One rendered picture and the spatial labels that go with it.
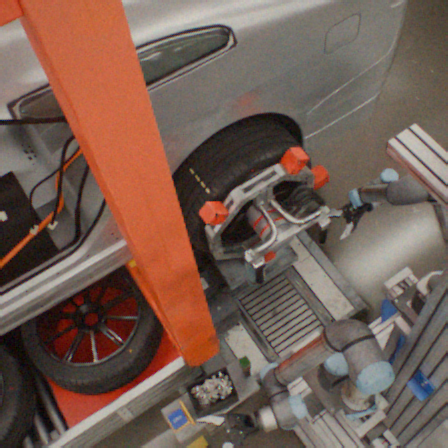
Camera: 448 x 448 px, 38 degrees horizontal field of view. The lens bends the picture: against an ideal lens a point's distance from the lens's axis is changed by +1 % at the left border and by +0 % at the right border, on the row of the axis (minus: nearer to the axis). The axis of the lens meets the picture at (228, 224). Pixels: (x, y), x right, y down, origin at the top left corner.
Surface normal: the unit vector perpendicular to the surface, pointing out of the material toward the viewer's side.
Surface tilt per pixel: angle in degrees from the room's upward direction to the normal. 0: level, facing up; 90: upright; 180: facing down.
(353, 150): 0
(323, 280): 0
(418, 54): 0
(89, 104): 90
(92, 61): 90
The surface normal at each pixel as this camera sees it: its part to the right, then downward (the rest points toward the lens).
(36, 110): 0.44, 0.35
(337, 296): -0.07, -0.47
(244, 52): 0.52, 0.61
